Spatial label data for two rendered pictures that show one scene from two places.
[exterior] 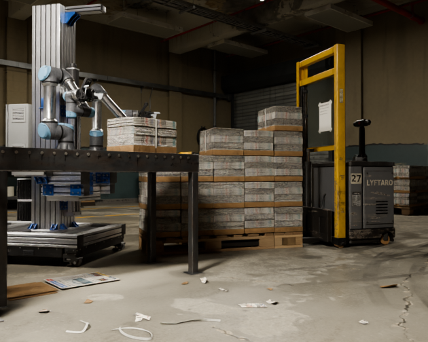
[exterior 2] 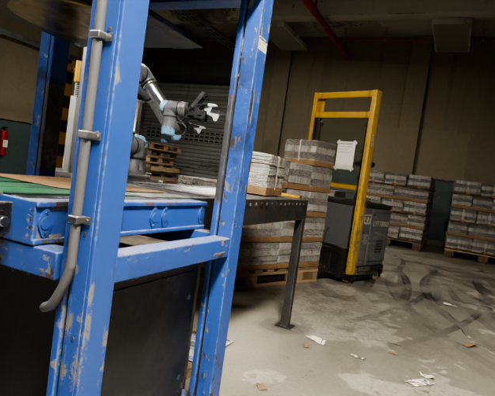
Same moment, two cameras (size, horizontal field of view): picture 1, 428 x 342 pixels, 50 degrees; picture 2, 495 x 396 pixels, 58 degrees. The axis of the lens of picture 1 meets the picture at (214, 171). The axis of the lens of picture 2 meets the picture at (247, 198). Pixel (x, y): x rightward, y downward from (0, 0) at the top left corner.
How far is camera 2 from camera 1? 177 cm
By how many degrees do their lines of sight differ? 24
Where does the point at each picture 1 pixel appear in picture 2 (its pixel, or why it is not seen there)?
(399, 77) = not seen: hidden behind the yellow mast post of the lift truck
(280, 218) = (305, 254)
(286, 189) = (313, 225)
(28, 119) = (74, 116)
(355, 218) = (361, 256)
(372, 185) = (376, 226)
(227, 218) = (265, 253)
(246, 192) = (283, 226)
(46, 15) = not seen: outside the picture
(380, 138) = not seen: hidden behind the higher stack
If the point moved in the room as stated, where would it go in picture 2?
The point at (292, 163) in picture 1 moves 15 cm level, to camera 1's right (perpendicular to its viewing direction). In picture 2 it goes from (320, 199) to (334, 200)
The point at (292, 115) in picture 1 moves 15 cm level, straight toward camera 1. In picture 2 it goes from (328, 151) to (335, 151)
